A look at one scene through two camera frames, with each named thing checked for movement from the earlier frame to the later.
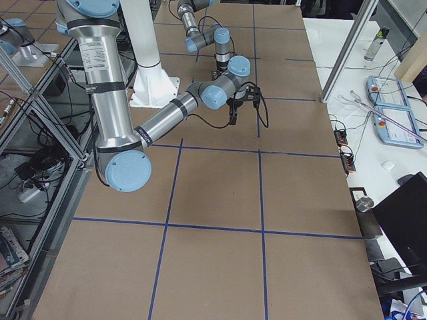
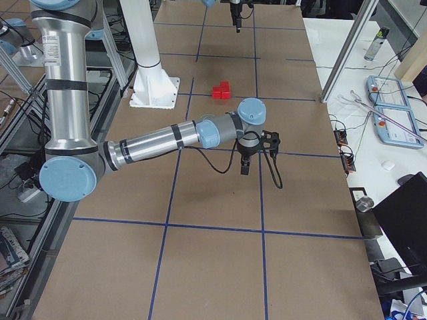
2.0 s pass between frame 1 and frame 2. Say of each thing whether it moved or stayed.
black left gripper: moved
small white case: stayed
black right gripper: moved
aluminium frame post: stayed
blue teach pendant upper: stayed
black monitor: stayed
